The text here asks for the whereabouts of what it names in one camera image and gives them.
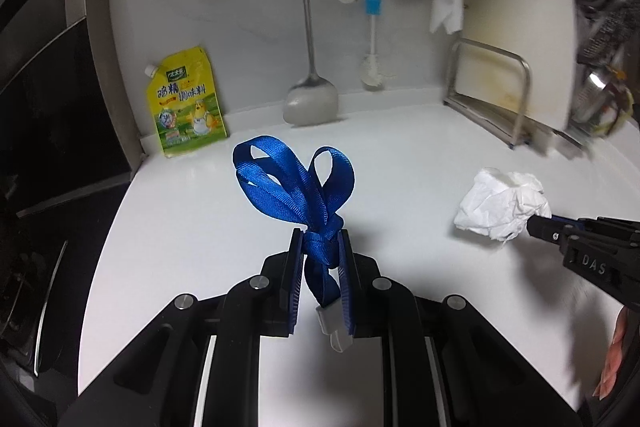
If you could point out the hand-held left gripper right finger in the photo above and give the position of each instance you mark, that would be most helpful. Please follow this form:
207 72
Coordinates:
349 302

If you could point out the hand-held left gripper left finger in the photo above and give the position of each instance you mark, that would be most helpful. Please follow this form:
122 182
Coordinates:
295 287

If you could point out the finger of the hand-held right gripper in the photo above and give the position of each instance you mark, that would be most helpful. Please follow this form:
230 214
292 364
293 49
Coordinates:
575 221
545 229

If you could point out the white tissue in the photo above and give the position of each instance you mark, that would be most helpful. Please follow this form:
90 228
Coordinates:
495 202

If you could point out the person's right hand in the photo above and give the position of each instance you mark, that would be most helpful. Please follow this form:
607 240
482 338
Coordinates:
615 357

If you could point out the steel cutting board stand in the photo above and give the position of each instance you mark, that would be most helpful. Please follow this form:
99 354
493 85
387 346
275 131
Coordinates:
520 117

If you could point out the glass pot lid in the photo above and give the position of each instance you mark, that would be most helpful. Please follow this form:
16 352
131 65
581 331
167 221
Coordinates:
595 97

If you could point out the steel spatula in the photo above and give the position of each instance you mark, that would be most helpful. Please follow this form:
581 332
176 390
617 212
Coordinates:
310 102

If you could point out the perforated steel steamer plate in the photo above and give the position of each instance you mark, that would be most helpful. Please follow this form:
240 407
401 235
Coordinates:
610 32

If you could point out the yellow green seasoning pouch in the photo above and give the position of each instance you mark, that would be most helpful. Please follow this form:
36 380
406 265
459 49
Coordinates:
190 107

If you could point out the white cutting board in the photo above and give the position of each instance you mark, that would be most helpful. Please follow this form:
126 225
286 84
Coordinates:
520 7

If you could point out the black gas stove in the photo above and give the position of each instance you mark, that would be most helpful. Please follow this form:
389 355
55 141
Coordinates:
30 297

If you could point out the white bottle brush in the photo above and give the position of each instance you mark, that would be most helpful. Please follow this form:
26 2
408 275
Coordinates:
372 7

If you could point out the black range hood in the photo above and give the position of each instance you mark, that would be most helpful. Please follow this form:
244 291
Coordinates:
50 82

